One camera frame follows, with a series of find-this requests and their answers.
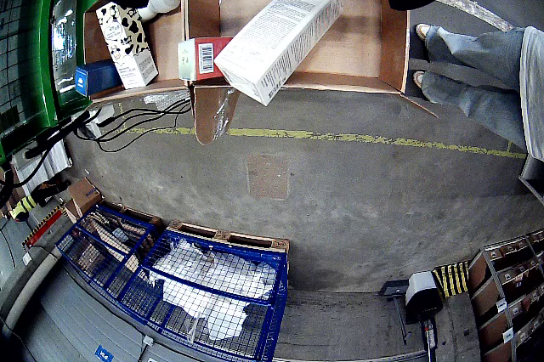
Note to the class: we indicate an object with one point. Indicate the tall white carton box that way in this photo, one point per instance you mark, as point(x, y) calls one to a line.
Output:
point(280, 39)

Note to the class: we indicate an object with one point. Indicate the dark blue carton box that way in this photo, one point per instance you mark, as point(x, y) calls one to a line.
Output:
point(100, 77)

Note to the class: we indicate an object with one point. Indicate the red and grey carton box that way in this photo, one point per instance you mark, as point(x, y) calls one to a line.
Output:
point(208, 56)

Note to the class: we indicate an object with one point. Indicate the small brown cardboard box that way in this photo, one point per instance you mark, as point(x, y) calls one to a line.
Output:
point(85, 196)

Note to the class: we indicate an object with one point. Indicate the blue cage with cardboard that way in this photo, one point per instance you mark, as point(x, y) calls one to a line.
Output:
point(98, 247)

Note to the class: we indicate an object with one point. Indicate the shelf with cardboard bins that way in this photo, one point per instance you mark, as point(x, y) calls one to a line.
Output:
point(506, 294)

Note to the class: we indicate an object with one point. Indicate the silver plastic bag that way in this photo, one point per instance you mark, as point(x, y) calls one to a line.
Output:
point(64, 39)

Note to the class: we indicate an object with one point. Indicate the beige shoe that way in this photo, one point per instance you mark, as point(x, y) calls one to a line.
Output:
point(423, 32)
point(419, 79)

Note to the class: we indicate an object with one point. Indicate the white cow print carton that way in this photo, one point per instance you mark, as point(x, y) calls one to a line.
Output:
point(127, 47)

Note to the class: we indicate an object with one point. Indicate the person in blue jeans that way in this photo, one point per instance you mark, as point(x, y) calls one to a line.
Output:
point(476, 64)

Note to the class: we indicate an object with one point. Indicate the white power strip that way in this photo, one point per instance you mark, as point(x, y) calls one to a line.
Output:
point(102, 117)

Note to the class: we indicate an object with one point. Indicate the yellow high visibility vest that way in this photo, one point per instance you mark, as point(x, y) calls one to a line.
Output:
point(23, 207)

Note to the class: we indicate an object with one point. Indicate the yellow black striped bumper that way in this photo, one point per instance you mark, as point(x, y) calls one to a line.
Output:
point(450, 279)

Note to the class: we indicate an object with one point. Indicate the wooden pallet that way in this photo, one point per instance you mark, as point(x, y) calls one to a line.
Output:
point(255, 241)

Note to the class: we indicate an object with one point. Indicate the grey and black floor machine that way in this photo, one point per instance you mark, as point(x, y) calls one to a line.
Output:
point(423, 290)

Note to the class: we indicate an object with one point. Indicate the crumpled white plastic sheet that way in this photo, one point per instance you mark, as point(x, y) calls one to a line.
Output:
point(212, 277)

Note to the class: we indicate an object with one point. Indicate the small blue sign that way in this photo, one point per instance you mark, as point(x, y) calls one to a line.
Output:
point(103, 353)

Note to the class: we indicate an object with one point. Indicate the green metal machine frame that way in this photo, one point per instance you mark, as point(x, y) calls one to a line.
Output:
point(44, 39)

